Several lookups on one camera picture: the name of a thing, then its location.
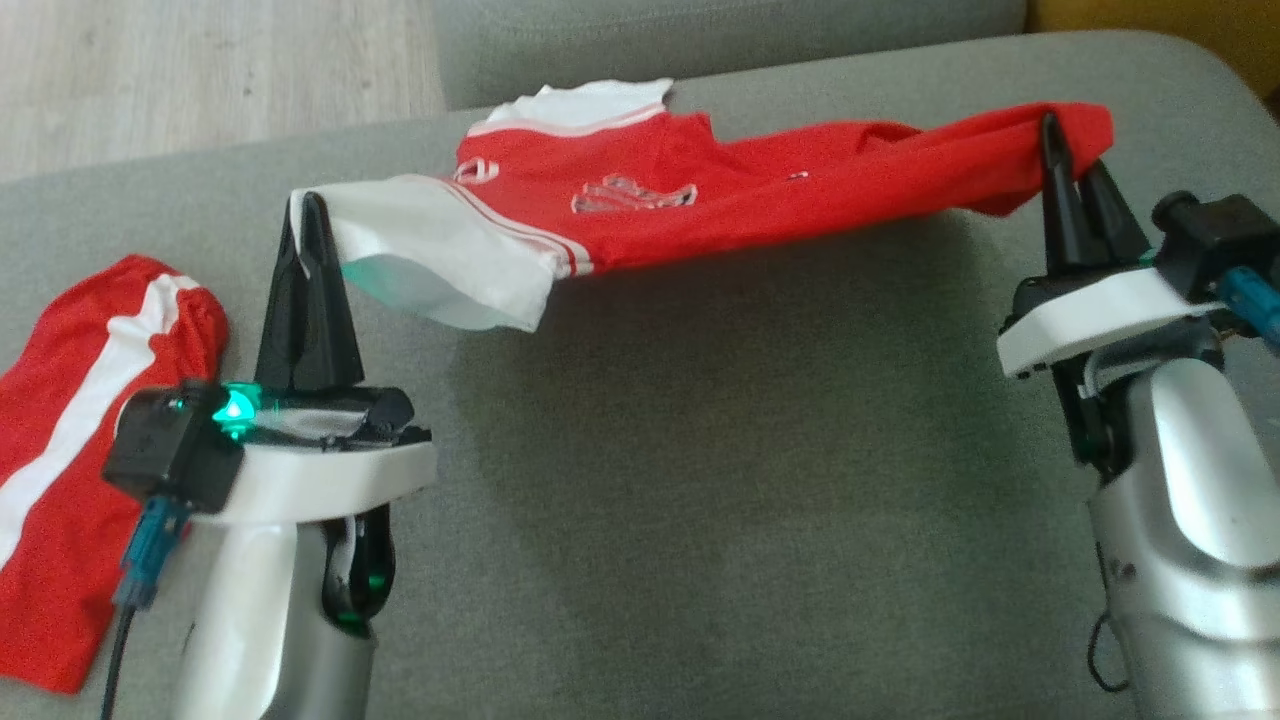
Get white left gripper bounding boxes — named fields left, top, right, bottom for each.
left=214, top=191, right=439, bottom=524

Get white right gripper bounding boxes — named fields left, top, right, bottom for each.
left=996, top=111, right=1227, bottom=380

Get red shorts with white stripe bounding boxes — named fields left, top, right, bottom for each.
left=0, top=254, right=230, bottom=694

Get red jersey with white sleeves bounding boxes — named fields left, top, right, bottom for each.
left=289, top=79, right=1115, bottom=334

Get mustard yellow upholstered furniture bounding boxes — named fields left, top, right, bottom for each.
left=1030, top=0, right=1280, bottom=97

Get grey sofa cushion with seam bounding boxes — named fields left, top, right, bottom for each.
left=432, top=0, right=1029, bottom=111

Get black cable with blue connector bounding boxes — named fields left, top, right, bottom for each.
left=98, top=496, right=192, bottom=720
left=1217, top=267, right=1280, bottom=347

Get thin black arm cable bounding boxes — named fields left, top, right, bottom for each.
left=1087, top=609, right=1132, bottom=694

